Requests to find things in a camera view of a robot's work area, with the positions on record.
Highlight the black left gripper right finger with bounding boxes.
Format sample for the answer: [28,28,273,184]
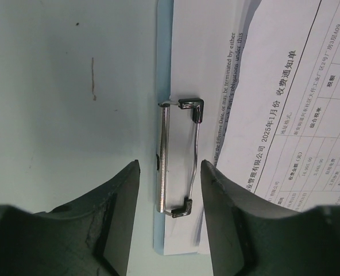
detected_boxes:
[200,160,340,275]

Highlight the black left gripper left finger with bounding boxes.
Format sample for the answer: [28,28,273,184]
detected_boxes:
[0,160,140,275]

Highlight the table form paper sheet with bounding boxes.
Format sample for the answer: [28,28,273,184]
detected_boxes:
[217,1,340,212]

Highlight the metal folder clip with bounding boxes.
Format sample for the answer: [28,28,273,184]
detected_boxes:
[156,98,204,219]

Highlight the text paper sheet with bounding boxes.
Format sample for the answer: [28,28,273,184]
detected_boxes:
[165,1,260,254]

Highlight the blue clipboard folder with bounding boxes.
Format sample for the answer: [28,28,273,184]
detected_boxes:
[152,0,205,257]

